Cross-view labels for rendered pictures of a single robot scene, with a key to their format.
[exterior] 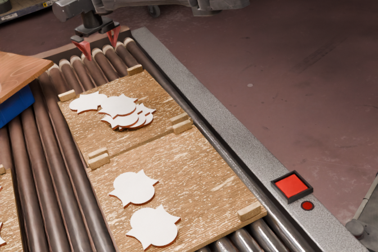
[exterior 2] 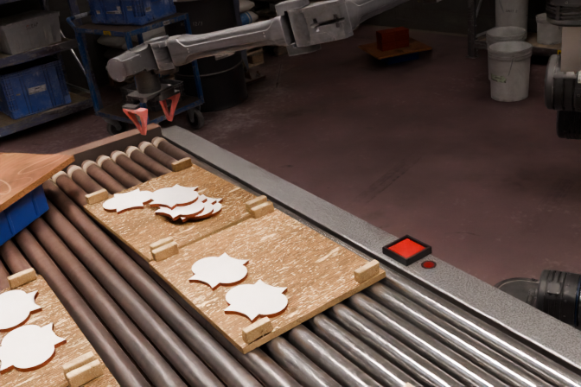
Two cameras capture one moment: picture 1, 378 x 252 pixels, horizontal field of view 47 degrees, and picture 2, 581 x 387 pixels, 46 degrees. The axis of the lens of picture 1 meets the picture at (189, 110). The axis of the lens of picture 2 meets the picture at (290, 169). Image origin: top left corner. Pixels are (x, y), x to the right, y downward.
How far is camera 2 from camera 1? 0.52 m
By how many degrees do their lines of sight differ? 16
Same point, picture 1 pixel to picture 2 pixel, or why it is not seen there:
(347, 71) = (429, 196)
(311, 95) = (387, 227)
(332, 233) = (462, 283)
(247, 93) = not seen: hidden behind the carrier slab
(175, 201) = (275, 276)
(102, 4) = (169, 60)
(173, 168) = (263, 249)
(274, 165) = (382, 236)
